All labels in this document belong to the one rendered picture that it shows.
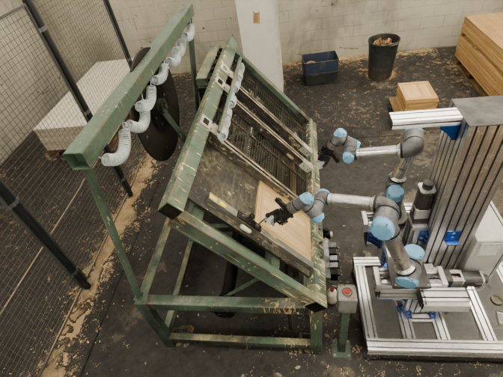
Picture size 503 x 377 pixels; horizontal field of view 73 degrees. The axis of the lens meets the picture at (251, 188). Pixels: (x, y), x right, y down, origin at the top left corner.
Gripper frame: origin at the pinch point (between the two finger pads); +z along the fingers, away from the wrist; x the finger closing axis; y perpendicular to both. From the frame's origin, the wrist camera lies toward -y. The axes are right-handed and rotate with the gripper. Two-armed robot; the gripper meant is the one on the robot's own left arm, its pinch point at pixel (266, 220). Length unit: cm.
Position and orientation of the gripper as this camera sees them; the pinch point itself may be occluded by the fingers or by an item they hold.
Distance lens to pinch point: 214.6
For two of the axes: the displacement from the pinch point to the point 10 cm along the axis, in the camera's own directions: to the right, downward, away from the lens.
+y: 1.6, 8.4, -5.3
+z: -6.8, 4.8, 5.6
